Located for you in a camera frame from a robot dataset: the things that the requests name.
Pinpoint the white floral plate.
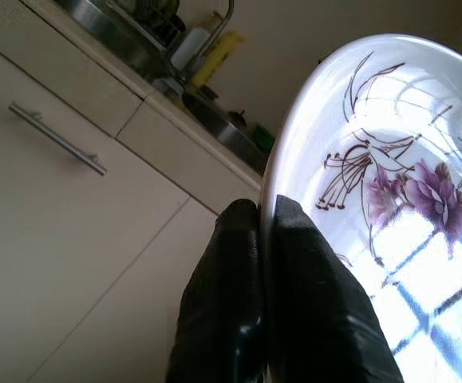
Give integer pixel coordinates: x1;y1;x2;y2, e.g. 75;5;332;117
260;34;462;383

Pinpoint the chrome faucet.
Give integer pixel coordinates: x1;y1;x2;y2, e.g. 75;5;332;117
174;0;235;81

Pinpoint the metal bar cabinet handle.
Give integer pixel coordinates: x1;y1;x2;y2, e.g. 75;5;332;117
8;101;108;176

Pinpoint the steel dish rack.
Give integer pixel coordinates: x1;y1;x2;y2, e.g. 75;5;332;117
54;0;188;77

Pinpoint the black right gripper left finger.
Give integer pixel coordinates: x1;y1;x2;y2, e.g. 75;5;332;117
164;199;270;383

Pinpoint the green scouring pad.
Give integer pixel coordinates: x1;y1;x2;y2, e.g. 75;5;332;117
254;124;276;151

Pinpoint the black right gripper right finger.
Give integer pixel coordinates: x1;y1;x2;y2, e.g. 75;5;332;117
268;194;403;383

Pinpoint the steel sink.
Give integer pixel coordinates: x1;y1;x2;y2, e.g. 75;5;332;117
182;93;270;172

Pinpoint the white bottle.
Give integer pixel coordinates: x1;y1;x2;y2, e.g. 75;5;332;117
169;26;210;71

